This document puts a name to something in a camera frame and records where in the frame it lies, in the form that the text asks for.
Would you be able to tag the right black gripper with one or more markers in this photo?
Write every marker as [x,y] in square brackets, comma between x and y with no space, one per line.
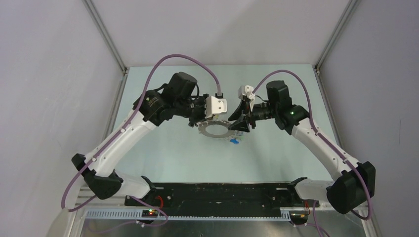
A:
[239,112]

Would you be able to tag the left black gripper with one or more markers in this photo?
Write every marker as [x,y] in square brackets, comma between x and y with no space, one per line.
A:
[202,100]

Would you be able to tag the large metal keyring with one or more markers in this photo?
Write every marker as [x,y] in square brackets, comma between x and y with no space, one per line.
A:
[202,128]

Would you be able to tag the keys with tags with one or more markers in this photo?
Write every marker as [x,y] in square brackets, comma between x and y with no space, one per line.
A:
[236,137]

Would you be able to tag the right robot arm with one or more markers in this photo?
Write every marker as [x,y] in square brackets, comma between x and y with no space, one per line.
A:
[353,182]

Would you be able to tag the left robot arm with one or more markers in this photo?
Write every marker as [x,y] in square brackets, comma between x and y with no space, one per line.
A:
[154,106]

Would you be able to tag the right controller board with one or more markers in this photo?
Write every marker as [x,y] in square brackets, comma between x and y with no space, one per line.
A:
[299,215]

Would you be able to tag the controller board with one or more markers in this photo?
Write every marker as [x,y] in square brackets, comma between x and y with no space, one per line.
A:
[149,213]
[299,215]

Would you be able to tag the left controller board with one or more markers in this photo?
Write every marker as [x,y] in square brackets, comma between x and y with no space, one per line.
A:
[149,213]

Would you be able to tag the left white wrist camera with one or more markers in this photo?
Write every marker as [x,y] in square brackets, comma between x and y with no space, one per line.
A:
[215,106]

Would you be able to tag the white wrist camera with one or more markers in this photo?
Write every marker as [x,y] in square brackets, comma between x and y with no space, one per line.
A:
[245,94]
[215,106]

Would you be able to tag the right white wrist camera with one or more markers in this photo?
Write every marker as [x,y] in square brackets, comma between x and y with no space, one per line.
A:
[245,94]

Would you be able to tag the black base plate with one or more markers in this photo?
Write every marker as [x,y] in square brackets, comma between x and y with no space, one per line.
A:
[225,199]

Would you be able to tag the left aluminium frame post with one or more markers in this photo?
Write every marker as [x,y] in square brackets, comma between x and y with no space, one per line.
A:
[102,29]

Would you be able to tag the aluminium frame post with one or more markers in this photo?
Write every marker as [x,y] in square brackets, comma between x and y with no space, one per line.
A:
[336,33]
[102,29]

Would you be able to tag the slotted cable duct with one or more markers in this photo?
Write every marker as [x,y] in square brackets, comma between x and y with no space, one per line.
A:
[135,214]

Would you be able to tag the right aluminium frame post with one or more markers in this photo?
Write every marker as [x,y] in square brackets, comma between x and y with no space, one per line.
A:
[336,33]

